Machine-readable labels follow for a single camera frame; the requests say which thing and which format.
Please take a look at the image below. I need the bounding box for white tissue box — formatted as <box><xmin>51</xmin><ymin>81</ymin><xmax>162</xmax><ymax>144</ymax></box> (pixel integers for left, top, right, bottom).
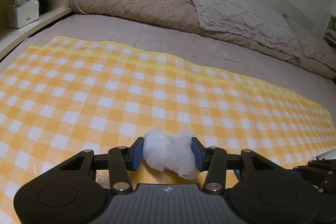
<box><xmin>7</xmin><ymin>0</ymin><xmax>39</xmax><ymax>29</ymax></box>

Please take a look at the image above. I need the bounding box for beige quilted folded duvet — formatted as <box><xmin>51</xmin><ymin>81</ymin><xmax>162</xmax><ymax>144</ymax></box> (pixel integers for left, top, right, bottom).
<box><xmin>69</xmin><ymin>0</ymin><xmax>335</xmax><ymax>79</ymax></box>

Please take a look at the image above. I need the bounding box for yellow white checkered blanket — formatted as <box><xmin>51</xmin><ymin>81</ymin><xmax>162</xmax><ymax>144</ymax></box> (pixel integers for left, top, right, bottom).
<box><xmin>1</xmin><ymin>36</ymin><xmax>335</xmax><ymax>223</ymax></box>

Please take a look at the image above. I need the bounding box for white soft wad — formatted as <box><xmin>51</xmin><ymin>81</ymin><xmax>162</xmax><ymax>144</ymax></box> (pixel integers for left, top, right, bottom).
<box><xmin>142</xmin><ymin>129</ymin><xmax>200</xmax><ymax>180</ymax></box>

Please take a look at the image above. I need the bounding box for grey quilted left pillow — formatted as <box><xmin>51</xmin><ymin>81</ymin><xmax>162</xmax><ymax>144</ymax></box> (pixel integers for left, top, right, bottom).
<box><xmin>192</xmin><ymin>0</ymin><xmax>302</xmax><ymax>59</ymax></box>

